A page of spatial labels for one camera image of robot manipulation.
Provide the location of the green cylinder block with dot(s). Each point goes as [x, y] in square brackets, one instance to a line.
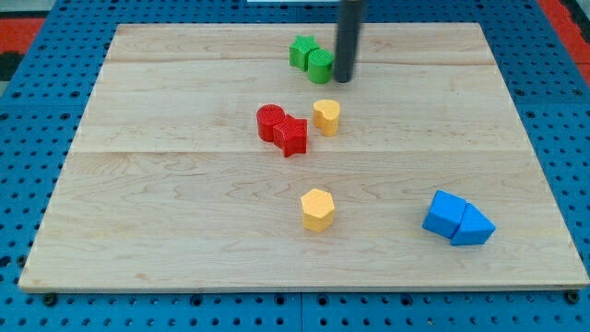
[320, 66]

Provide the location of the green star block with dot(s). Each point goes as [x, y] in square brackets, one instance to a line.
[300, 50]

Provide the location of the blue triangular prism block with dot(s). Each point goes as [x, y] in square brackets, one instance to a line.
[475, 228]

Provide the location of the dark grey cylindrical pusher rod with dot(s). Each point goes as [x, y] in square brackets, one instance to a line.
[350, 17]

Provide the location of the red star block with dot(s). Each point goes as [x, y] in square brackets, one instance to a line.
[290, 135]

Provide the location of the blue cube block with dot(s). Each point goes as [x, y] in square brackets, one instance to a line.
[445, 214]

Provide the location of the yellow heart block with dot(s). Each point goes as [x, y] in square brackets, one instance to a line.
[326, 116]

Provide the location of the yellow hexagon block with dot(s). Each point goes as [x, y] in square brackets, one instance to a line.
[318, 210]

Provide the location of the light wooden board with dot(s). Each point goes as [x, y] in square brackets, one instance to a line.
[167, 186]

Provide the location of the red cylinder block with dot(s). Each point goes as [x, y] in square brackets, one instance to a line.
[267, 117]

